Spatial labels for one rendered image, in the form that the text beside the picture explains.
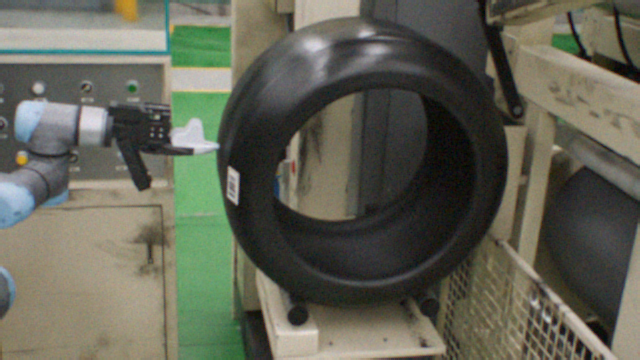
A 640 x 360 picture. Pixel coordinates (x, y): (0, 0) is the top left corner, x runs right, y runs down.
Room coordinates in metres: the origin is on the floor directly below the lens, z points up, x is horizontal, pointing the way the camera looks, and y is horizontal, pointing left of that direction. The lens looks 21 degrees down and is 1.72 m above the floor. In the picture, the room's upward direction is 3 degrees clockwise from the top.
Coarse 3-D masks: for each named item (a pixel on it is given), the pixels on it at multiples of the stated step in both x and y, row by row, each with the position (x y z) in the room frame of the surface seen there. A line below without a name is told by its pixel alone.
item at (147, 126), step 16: (112, 112) 1.34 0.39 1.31; (128, 112) 1.34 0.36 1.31; (144, 112) 1.33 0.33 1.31; (160, 112) 1.38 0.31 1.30; (112, 128) 1.34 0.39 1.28; (128, 128) 1.35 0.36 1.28; (144, 128) 1.33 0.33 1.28; (160, 128) 1.35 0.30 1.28; (144, 144) 1.34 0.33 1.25; (160, 144) 1.34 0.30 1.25
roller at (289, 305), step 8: (280, 288) 1.43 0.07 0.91; (288, 296) 1.38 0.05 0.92; (296, 296) 1.37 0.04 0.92; (288, 304) 1.35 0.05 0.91; (296, 304) 1.34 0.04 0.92; (304, 304) 1.35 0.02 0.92; (288, 312) 1.33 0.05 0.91; (296, 312) 1.32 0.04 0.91; (304, 312) 1.33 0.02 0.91; (288, 320) 1.32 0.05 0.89; (296, 320) 1.32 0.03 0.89; (304, 320) 1.33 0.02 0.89
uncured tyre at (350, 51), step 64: (256, 64) 1.49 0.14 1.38; (320, 64) 1.34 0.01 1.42; (384, 64) 1.34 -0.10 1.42; (448, 64) 1.39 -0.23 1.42; (256, 128) 1.31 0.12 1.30; (448, 128) 1.65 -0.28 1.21; (256, 192) 1.29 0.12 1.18; (448, 192) 1.62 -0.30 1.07; (256, 256) 1.32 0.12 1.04; (320, 256) 1.56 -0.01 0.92; (384, 256) 1.56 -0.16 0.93; (448, 256) 1.37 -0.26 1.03
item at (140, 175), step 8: (120, 144) 1.33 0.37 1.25; (128, 144) 1.34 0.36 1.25; (120, 152) 1.34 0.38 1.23; (128, 152) 1.34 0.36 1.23; (136, 152) 1.36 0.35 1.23; (128, 160) 1.34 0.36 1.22; (136, 160) 1.34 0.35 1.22; (128, 168) 1.34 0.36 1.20; (136, 168) 1.34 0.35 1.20; (144, 168) 1.36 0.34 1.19; (136, 176) 1.34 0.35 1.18; (144, 176) 1.34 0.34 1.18; (136, 184) 1.34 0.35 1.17; (144, 184) 1.34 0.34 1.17
